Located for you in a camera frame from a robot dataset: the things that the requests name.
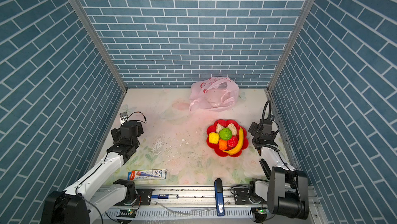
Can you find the aluminium front rail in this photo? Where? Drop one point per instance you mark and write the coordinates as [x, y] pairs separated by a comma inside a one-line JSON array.
[[192, 196]]

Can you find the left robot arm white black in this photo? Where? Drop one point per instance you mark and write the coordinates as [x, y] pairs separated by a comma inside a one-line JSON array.
[[78, 204]]

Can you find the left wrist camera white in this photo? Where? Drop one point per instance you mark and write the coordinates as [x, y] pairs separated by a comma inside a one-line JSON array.
[[124, 117]]

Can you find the green circuit board left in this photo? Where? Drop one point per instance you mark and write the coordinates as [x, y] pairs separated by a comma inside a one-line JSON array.
[[126, 213]]

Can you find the green circuit board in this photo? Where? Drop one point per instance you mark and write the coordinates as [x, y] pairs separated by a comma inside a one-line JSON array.
[[260, 211], [126, 213]]

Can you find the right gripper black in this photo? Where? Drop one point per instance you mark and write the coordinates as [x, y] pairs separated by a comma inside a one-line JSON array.
[[255, 131]]

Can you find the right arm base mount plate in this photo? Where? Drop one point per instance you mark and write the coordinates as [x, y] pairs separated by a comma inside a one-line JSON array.
[[245, 196]]

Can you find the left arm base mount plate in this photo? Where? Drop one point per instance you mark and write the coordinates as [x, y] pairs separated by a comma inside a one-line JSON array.
[[144, 196]]

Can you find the yellow lemon fruit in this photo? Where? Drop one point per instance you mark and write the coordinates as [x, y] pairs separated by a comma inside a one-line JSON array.
[[213, 138]]

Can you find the yellow banana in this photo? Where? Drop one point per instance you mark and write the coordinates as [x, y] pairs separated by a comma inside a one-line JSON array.
[[239, 145]]

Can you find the toothpaste box white blue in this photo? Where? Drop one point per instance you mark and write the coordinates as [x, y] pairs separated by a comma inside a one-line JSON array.
[[156, 174]]

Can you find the black remote-like object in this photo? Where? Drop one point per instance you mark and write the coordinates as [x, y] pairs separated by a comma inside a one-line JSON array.
[[265, 168]]

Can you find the blue black stapler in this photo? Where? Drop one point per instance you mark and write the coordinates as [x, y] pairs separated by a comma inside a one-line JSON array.
[[220, 208]]

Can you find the green circuit board right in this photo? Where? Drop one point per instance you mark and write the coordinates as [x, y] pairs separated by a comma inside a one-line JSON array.
[[260, 211]]

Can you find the orange fruit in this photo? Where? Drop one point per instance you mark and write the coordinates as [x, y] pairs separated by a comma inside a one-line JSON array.
[[223, 145]]

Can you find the green fruit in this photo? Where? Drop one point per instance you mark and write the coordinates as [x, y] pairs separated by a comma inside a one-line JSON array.
[[225, 134]]

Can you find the red apple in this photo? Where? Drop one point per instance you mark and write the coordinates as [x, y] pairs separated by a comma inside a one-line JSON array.
[[233, 142]]

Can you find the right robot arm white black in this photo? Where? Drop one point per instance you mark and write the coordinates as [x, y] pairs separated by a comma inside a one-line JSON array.
[[285, 191]]

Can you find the pink plastic fruit bag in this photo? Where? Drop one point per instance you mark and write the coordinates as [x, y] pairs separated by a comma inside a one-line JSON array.
[[214, 94]]

